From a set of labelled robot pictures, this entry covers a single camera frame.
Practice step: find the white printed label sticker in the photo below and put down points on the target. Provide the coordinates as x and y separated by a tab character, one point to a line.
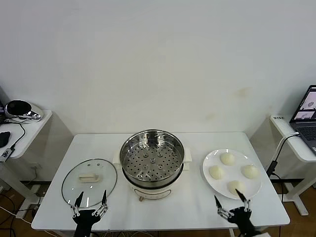
279	118

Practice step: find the shiny chrome helmet-shaped device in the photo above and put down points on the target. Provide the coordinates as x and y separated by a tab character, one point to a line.
17	108

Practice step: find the cream electric cooking pot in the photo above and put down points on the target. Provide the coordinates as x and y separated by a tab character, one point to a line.
150	191

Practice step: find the stainless steel steamer basket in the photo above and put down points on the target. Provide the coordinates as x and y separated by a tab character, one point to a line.
153	170

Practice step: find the white round plate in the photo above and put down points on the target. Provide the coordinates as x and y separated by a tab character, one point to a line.
214	185

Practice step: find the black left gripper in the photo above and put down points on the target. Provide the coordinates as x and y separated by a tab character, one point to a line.
84	218

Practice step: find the white steamed baozi bun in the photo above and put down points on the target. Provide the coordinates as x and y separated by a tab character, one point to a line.
233	186
228	158
250	171
216	172

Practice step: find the black computer mouse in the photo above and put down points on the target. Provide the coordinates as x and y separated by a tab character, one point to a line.
4	139

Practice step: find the white printed usb hub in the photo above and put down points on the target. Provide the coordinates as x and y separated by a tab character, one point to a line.
6	155

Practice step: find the white wall socket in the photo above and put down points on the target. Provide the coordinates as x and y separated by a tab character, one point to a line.
34	166

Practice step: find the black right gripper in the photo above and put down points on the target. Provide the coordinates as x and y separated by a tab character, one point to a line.
240	218

